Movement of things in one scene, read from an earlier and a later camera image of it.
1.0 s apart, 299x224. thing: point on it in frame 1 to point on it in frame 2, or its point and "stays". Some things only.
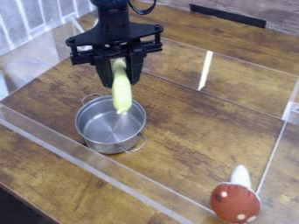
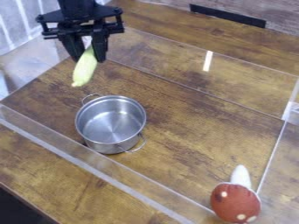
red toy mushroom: (235, 201) stays
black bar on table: (230, 17) stays
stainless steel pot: (107, 131) stays
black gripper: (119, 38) to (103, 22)
